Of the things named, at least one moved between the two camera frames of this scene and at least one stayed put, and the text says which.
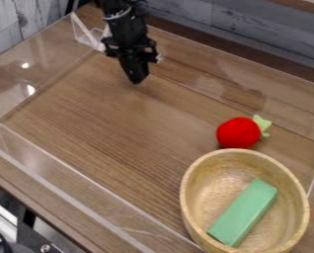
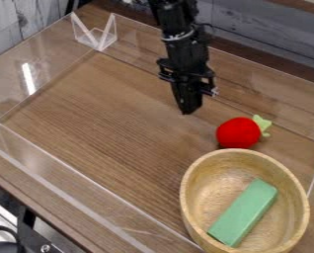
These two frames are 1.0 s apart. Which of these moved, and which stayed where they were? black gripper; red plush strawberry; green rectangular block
Moved: black gripper
Stayed: green rectangular block; red plush strawberry
